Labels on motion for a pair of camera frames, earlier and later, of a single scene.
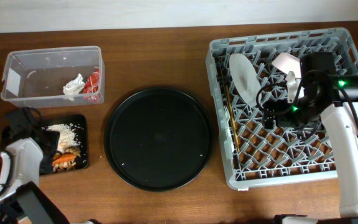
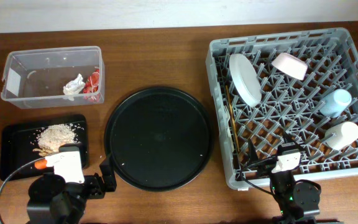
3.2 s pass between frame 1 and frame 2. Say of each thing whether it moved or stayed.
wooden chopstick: stayed
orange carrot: moved
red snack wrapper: stayed
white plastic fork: stayed
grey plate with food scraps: stayed
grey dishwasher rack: stayed
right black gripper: moved
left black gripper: moved
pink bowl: stayed
